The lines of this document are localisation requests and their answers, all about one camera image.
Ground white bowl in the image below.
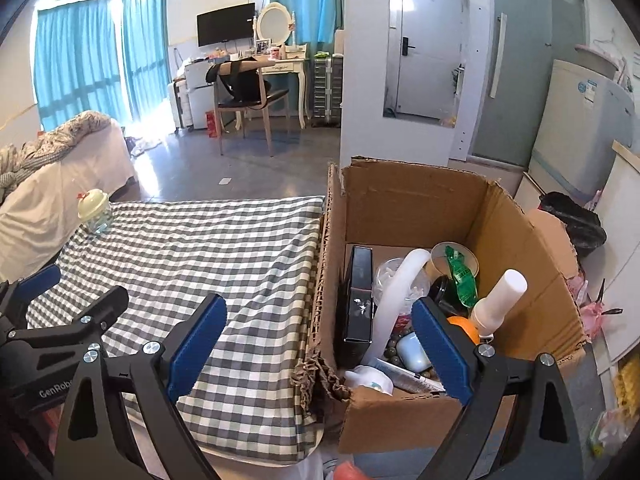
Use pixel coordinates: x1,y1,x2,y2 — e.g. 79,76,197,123
430,241,481,281

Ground white mini fridge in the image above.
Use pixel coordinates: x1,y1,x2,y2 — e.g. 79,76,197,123
185,60,221,128

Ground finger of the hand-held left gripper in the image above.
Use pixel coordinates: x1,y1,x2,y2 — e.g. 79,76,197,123
9,286,130,353
0,263,62,333

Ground white refrigerator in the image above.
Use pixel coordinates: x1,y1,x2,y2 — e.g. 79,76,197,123
529,59,636,203

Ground yellow-lid glass jar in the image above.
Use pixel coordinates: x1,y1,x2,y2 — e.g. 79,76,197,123
77,189,115,236

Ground frosted glass door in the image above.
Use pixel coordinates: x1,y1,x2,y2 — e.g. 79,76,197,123
472,0,588,168

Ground white squeeze tube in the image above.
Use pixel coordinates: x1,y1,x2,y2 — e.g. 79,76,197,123
372,357,446,393

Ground pink-rimmed plastic basin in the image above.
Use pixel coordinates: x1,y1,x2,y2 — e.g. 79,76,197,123
575,44,620,80

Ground white slippers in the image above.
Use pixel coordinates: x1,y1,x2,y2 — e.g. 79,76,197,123
125,135,161,156

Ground black-bagged trash bin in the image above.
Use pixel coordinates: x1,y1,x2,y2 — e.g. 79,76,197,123
539,191,608,261

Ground patterned grey blanket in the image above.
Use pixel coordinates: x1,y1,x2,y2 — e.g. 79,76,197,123
0,111,113,201

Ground teal curtain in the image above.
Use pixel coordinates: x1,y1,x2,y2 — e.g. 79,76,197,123
121,0,171,121
35,0,121,131
270,0,346,46

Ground white foam tube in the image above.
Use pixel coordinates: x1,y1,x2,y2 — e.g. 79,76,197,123
362,250,433,366

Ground grey bead bracelet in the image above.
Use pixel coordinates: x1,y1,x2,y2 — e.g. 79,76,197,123
382,330,416,366

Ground brown cardboard box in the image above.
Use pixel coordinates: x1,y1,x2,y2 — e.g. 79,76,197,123
292,156,588,456

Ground black bag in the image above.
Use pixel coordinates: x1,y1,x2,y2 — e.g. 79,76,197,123
206,57,273,103

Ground dark glass jar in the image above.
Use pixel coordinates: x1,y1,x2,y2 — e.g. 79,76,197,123
427,276,463,318

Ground rectangular wall mirror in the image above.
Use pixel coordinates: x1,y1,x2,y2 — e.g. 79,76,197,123
384,0,470,128

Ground wooden chair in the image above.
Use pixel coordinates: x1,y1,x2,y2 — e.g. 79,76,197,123
212,62,291,158

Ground clear cotton swab container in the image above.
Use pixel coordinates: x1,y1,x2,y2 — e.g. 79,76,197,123
375,257,433,372

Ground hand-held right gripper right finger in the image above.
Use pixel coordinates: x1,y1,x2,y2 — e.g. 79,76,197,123
411,297,586,480

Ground black box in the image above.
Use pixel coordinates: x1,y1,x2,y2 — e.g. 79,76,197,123
342,245,375,343

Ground grey checkered tablecloth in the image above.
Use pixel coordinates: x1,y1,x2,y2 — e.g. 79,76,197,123
25,195,326,463

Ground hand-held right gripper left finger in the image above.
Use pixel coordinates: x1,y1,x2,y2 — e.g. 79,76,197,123
52,292,228,480

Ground white dressing table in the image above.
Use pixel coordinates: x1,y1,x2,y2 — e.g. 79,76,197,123
235,55,311,131

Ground white cylindrical bottle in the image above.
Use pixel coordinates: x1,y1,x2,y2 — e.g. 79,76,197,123
469,269,528,341

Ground oval white mirror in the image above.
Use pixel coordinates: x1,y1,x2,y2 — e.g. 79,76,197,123
256,2,293,46

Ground white bed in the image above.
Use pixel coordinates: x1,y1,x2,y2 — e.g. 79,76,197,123
0,120,138,281

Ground black television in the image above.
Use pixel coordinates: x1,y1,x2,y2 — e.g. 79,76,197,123
196,2,256,47

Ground ribbed dark suitcase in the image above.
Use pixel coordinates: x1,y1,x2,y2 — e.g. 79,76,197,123
312,55,345,128

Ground pink plastic bag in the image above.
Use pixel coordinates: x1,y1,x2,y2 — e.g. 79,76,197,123
575,265,608,341

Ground white cabinet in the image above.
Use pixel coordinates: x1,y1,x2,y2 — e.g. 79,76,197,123
597,140,640,361

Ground green packet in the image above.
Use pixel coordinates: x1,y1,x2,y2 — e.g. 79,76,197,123
445,245,476,308

